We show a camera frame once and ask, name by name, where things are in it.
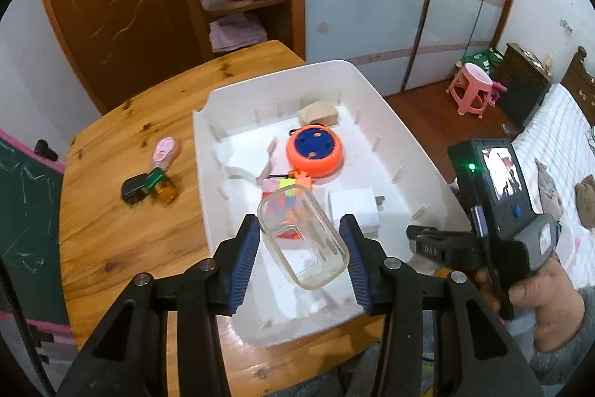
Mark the pale blue sliding wardrobe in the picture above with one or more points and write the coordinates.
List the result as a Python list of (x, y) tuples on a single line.
[(465, 6)]

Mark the brown wooden door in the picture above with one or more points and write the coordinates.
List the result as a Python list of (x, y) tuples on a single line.
[(116, 6)]

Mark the white plastic bin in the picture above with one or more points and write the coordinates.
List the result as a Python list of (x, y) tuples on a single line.
[(223, 108)]

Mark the beige sponge block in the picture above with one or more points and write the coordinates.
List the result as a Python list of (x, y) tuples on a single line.
[(318, 113)]

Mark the pink plastic stool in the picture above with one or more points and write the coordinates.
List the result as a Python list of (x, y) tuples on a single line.
[(469, 87)]

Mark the white power adapter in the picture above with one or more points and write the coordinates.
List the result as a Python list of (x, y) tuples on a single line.
[(353, 206)]

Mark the bed with checked blanket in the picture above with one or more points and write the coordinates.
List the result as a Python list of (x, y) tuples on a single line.
[(558, 127)]

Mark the black power adapter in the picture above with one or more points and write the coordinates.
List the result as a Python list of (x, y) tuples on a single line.
[(135, 190)]

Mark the orange and blue round toy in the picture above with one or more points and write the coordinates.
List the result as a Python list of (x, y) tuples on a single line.
[(314, 150)]

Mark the brown plush item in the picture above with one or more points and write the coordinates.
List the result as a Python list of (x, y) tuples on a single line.
[(585, 190)]

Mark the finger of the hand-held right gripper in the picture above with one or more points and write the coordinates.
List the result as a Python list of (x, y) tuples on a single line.
[(441, 248)]

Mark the folded pink cloth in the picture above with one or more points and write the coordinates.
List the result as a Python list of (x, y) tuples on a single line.
[(237, 32)]

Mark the green-capped amber bottle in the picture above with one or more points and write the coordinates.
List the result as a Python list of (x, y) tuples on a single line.
[(162, 190)]

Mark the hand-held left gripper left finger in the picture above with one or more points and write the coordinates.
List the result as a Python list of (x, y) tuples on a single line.
[(244, 266)]

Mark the pale pink plastic strip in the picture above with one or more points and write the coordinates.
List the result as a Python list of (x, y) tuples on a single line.
[(268, 162)]

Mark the colourful puzzle cube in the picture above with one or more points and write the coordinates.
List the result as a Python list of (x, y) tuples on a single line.
[(272, 187)]

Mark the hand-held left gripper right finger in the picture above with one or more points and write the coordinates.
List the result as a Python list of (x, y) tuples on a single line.
[(357, 271)]

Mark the dark wooden headboard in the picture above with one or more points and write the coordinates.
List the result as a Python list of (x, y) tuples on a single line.
[(581, 80)]

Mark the dark wooden nightstand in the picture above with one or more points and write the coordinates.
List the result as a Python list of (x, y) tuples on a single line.
[(520, 85)]

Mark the clear plastic container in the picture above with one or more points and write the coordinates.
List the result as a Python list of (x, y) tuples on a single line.
[(320, 266)]

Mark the person's right hand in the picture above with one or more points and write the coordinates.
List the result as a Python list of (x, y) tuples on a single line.
[(548, 304)]

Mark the green chalkboard with pink frame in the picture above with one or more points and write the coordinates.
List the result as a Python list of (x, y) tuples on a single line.
[(28, 229)]

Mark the person's right forearm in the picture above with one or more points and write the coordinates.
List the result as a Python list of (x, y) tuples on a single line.
[(571, 355)]

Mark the black easel knob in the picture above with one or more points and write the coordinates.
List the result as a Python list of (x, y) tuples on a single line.
[(46, 150)]

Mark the pink figure toy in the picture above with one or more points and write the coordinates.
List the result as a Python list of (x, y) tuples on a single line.
[(165, 150)]

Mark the green bag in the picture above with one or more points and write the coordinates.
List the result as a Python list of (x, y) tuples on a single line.
[(488, 57)]

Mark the grey brown cushion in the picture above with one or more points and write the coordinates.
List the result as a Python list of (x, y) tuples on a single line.
[(548, 187)]

